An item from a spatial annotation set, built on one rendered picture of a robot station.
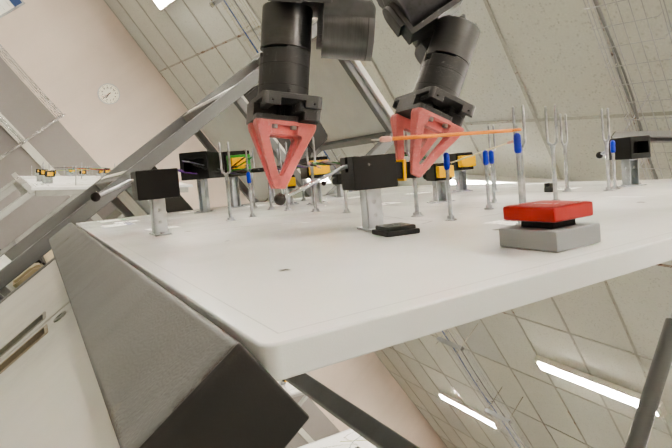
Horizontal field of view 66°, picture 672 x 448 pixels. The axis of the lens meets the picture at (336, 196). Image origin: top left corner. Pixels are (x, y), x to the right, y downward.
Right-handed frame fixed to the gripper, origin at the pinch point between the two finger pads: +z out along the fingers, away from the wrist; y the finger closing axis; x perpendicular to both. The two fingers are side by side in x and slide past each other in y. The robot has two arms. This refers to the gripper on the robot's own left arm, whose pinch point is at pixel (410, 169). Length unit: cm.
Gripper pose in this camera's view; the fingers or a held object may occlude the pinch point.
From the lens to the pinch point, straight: 65.1
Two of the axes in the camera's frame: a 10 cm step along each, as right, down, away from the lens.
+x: -8.8, -3.4, -3.3
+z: -3.3, 9.4, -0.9
